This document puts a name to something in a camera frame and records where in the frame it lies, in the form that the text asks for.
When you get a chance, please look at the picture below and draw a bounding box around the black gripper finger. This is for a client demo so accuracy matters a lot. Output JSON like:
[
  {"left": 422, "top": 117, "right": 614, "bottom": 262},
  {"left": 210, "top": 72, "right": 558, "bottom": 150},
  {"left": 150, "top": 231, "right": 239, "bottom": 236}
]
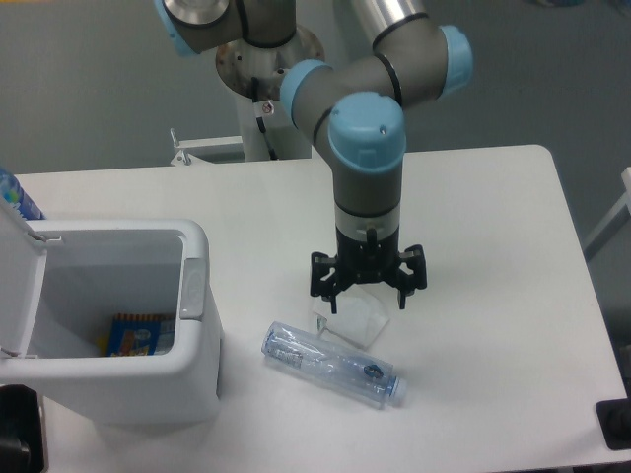
[
  {"left": 385, "top": 244, "right": 427, "bottom": 310},
  {"left": 310, "top": 251, "right": 353, "bottom": 314}
]

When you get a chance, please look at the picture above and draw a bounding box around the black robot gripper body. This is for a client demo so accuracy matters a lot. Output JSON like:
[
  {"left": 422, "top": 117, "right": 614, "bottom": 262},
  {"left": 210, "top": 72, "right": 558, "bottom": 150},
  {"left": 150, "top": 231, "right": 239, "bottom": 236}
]
[{"left": 335, "top": 229, "right": 400, "bottom": 286}]

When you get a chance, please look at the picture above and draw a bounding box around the white paper tissue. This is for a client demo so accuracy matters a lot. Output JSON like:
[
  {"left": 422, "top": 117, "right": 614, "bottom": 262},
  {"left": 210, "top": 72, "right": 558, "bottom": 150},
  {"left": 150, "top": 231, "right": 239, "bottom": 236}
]
[{"left": 309, "top": 286, "right": 389, "bottom": 351}]

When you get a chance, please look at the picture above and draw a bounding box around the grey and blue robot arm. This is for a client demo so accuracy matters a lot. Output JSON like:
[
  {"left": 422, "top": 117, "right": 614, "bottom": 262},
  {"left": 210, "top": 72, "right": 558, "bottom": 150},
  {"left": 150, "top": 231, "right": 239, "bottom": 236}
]
[{"left": 155, "top": 1, "right": 473, "bottom": 303}]

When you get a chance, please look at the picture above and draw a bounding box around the white plastic trash can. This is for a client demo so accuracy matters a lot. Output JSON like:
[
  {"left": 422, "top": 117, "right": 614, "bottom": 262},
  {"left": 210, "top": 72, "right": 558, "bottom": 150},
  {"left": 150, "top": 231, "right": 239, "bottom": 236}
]
[{"left": 1, "top": 220, "right": 223, "bottom": 424}]

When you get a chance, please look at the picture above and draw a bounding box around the white trash can lid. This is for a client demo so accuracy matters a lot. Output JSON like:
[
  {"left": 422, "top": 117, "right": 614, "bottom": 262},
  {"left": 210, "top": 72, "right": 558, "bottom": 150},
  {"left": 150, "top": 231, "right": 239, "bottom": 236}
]
[{"left": 1, "top": 197, "right": 47, "bottom": 358}]

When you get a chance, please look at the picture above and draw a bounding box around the blue patterned cylinder can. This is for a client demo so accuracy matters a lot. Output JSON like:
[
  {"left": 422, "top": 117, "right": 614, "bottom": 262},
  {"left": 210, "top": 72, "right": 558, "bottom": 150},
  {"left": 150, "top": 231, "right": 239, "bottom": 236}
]
[{"left": 0, "top": 169, "right": 46, "bottom": 221}]

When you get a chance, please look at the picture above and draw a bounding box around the clear plastic water bottle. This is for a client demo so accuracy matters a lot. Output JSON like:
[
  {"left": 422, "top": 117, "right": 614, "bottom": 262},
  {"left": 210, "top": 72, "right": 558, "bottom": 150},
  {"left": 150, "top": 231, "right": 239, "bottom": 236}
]
[{"left": 261, "top": 321, "right": 408, "bottom": 408}]

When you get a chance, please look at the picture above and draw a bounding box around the blue and orange snack wrapper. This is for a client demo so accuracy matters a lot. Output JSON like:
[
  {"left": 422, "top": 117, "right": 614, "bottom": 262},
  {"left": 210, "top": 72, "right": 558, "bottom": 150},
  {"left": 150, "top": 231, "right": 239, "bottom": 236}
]
[{"left": 96, "top": 313, "right": 176, "bottom": 357}]

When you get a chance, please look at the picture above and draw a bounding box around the black clamp bottom right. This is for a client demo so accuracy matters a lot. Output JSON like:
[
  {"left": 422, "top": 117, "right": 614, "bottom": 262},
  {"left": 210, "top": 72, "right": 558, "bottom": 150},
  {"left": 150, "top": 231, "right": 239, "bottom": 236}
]
[{"left": 596, "top": 398, "right": 630, "bottom": 450}]

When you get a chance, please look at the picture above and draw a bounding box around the black device bottom left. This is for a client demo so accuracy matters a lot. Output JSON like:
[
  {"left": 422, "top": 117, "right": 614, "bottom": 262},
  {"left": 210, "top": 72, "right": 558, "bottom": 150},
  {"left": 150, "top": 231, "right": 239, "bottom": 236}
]
[{"left": 1, "top": 384, "right": 45, "bottom": 472}]

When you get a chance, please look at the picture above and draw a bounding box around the white bracket with bolt left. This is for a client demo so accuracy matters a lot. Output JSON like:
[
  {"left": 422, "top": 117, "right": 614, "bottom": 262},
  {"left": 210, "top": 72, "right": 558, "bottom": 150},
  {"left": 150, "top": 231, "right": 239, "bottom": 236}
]
[{"left": 170, "top": 128, "right": 245, "bottom": 167}]

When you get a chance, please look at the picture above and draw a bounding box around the black cable on pedestal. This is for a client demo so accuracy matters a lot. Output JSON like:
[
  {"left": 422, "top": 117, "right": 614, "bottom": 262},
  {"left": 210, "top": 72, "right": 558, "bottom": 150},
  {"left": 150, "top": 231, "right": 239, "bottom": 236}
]
[{"left": 249, "top": 76, "right": 279, "bottom": 162}]

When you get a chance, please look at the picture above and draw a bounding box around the white metal frame right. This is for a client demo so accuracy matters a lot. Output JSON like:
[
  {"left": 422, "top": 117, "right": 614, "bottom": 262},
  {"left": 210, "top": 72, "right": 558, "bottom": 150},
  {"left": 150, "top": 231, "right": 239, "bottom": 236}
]
[{"left": 583, "top": 168, "right": 630, "bottom": 262}]

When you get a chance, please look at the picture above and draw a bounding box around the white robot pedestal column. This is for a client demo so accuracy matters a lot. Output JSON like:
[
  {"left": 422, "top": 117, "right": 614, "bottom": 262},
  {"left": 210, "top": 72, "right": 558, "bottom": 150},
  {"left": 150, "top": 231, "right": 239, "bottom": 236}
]
[{"left": 215, "top": 26, "right": 324, "bottom": 162}]

